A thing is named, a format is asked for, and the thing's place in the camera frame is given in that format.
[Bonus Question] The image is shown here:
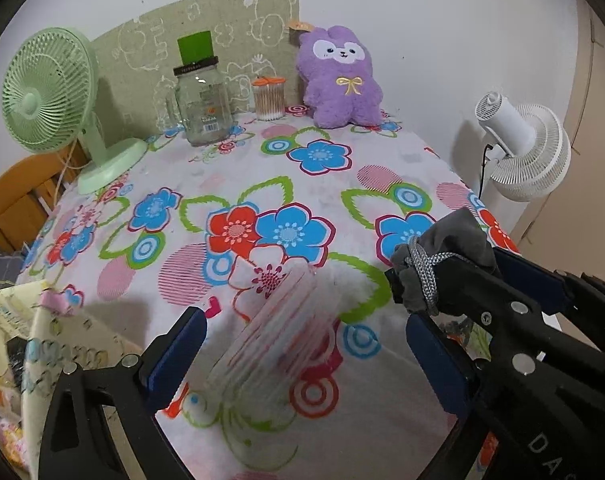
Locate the green patterned board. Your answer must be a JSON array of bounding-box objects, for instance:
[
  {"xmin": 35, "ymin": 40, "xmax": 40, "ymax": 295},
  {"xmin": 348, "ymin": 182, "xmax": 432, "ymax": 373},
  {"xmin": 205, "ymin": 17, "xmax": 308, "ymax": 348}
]
[{"xmin": 92, "ymin": 0, "xmax": 301, "ymax": 144}]

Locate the white standing fan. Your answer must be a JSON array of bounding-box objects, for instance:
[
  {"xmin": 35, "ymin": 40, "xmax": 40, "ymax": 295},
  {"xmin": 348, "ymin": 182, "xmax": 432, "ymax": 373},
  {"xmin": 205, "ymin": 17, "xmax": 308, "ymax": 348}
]
[{"xmin": 475, "ymin": 91, "xmax": 572, "ymax": 203}]

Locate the clear plastic pouch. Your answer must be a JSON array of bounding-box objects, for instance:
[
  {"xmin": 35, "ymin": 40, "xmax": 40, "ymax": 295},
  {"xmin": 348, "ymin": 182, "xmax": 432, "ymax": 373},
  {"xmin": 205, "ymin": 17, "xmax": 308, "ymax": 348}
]
[{"xmin": 206, "ymin": 263, "xmax": 341, "ymax": 414}]

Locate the purple plush bunny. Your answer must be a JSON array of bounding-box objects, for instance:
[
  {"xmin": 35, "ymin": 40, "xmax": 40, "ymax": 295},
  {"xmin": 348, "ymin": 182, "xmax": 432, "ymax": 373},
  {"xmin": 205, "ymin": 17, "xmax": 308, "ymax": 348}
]
[{"xmin": 296, "ymin": 25, "xmax": 383, "ymax": 129}]

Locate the cotton swab jar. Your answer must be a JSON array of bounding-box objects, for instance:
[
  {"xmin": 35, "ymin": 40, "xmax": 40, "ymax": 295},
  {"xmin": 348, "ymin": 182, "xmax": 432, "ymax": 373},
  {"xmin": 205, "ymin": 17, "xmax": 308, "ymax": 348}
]
[{"xmin": 252, "ymin": 77, "xmax": 286, "ymax": 122}]

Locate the floral tablecloth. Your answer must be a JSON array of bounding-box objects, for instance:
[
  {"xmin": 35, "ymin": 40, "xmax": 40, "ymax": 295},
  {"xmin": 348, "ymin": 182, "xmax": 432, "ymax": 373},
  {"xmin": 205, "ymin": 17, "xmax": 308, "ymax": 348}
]
[{"xmin": 20, "ymin": 106, "xmax": 513, "ymax": 479}]

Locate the yellow cartoon tissue pack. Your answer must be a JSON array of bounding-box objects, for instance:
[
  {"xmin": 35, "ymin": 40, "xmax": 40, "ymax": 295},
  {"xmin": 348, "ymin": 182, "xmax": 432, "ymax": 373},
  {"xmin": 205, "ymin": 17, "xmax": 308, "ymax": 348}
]
[{"xmin": 0, "ymin": 386, "xmax": 29, "ymax": 472}]

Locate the green desk fan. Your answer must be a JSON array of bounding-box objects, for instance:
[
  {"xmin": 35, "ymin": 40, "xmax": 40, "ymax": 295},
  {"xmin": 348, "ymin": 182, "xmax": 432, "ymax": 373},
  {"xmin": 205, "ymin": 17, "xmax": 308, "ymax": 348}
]
[{"xmin": 1, "ymin": 27, "xmax": 147, "ymax": 195}]

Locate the beige door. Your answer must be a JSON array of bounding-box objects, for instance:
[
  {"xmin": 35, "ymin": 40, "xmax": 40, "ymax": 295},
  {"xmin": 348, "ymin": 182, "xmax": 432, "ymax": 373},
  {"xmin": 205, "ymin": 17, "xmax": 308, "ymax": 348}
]
[{"xmin": 512, "ymin": 0, "xmax": 605, "ymax": 281}]

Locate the grey drawstring pouch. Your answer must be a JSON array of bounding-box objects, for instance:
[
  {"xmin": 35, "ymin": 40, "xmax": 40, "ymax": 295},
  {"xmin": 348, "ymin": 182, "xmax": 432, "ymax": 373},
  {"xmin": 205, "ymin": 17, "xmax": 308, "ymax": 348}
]
[{"xmin": 385, "ymin": 208, "xmax": 498, "ymax": 315}]

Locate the wooden bed headboard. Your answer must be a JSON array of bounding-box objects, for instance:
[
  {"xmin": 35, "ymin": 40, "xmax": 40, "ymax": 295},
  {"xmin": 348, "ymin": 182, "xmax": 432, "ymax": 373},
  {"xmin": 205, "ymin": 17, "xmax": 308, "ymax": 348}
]
[{"xmin": 0, "ymin": 144, "xmax": 89, "ymax": 254}]

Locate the yellow fabric storage box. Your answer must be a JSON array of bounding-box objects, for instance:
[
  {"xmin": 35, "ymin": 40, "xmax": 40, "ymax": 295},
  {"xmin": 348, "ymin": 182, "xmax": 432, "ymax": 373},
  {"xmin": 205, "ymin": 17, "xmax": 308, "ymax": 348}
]
[{"xmin": 0, "ymin": 281, "xmax": 141, "ymax": 479}]

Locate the glass jar green lid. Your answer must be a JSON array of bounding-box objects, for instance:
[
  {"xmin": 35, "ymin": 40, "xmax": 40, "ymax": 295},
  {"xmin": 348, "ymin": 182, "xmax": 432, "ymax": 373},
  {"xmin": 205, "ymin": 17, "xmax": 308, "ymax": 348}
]
[{"xmin": 166, "ymin": 30, "xmax": 233, "ymax": 146}]

